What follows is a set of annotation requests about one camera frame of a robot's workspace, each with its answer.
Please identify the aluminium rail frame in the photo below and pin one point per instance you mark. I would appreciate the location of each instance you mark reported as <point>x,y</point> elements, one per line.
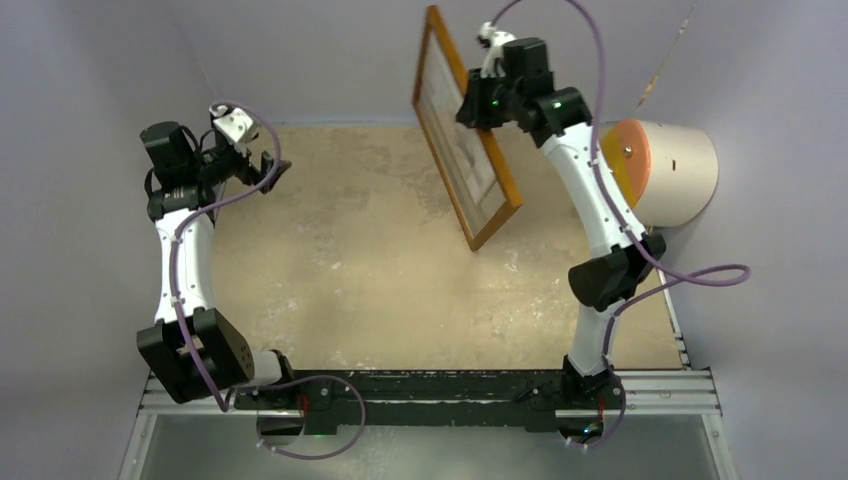
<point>669,426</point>

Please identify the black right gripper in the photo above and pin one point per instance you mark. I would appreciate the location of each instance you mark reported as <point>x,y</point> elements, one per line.
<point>469,112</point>

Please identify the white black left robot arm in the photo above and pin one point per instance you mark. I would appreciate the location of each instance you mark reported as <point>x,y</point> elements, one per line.
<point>191,348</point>

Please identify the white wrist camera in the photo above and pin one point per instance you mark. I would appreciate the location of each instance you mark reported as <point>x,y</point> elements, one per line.
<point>237,125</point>
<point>493,40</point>

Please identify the cream cylinder with coloured lid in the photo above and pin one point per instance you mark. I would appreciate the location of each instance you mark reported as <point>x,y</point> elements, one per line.
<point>667,173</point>

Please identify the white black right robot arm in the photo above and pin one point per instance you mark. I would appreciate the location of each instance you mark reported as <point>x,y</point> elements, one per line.
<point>621,250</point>

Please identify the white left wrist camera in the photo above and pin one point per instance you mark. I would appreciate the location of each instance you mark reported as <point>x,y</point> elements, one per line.
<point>237,125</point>

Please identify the clear acrylic sheet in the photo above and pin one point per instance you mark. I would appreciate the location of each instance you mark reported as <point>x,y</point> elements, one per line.
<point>464,152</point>

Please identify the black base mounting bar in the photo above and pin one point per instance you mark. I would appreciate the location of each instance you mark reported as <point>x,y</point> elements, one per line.
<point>535,400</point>

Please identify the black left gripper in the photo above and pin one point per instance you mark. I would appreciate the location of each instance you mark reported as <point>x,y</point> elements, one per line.
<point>247,173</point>

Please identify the wooden picture frame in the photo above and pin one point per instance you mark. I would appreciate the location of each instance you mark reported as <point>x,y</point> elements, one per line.
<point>471,162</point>

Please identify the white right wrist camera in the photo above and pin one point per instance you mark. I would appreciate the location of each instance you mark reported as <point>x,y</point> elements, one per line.
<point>493,40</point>

